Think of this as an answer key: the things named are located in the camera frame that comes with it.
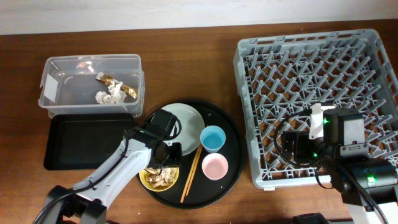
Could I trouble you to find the food scraps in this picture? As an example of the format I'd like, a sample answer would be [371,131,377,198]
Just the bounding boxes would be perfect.
[144,167,179,189]

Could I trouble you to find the yellow bowl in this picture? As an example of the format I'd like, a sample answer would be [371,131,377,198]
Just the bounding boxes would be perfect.
[139,167,179,192]

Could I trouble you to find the wooden chopstick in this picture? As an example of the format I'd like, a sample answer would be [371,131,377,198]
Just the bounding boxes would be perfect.
[185,144,203,197]
[180,152,197,203]

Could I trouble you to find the grey-green ceramic plate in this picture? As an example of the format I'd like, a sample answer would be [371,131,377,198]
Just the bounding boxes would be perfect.
[162,103,205,156]

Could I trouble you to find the pink cup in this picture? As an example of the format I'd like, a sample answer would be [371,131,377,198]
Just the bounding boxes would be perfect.
[201,153,229,180]

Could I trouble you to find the light blue cup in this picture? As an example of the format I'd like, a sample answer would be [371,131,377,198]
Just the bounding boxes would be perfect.
[200,126,226,153]

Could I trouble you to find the white tissue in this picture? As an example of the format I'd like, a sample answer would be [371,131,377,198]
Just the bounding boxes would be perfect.
[95,81,127,105]

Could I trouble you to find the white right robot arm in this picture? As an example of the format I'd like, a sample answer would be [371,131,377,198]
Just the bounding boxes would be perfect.
[273,103,397,223]

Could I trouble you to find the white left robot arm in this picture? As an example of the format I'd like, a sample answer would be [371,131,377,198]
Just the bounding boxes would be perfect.
[34,109,182,223]

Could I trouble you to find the grey dishwasher rack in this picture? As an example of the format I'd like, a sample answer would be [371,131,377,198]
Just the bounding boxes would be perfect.
[233,29,397,190]

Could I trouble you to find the round black tray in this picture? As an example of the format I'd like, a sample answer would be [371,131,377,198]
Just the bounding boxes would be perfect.
[140,100,244,209]

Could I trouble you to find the black rectangular tray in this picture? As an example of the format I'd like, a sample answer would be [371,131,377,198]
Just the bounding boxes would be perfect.
[44,113,134,170]

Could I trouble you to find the gold foil wrapper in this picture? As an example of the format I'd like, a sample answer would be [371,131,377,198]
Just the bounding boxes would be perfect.
[96,72,138,99]

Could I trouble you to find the clear plastic bin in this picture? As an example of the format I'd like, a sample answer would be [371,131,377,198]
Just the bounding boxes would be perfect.
[38,54,145,118]

